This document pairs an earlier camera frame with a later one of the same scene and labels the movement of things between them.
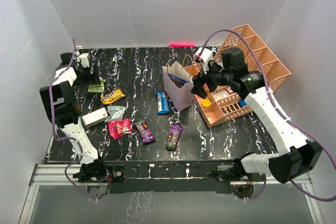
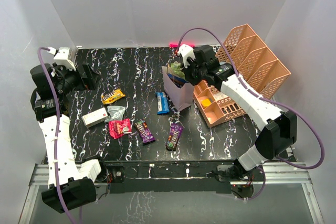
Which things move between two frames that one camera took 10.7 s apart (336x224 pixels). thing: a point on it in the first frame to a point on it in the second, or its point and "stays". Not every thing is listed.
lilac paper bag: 178,85 stays
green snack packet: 96,88 to 176,70
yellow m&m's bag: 112,96 stays
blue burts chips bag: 178,81 stays
